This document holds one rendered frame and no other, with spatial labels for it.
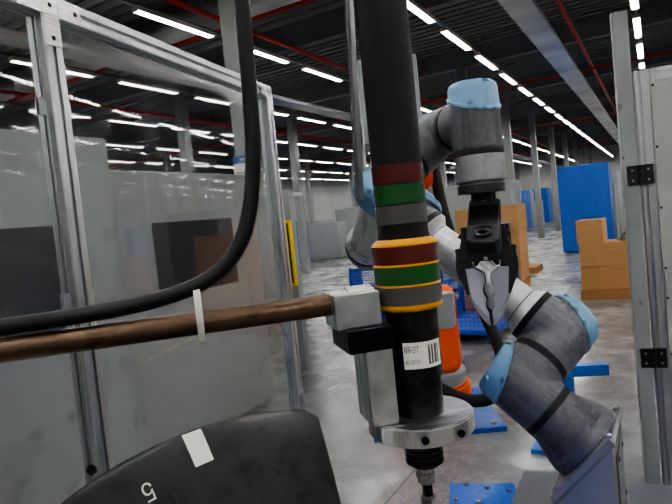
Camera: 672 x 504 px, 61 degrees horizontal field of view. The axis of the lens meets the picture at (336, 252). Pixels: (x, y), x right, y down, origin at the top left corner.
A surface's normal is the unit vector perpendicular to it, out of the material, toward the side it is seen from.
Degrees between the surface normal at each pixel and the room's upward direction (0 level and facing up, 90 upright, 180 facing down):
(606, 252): 90
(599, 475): 90
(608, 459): 90
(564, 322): 60
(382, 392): 90
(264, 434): 36
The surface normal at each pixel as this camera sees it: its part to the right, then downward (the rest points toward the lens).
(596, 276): -0.51, 0.10
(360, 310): 0.25, 0.03
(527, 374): -0.08, -0.43
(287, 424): 0.26, -0.83
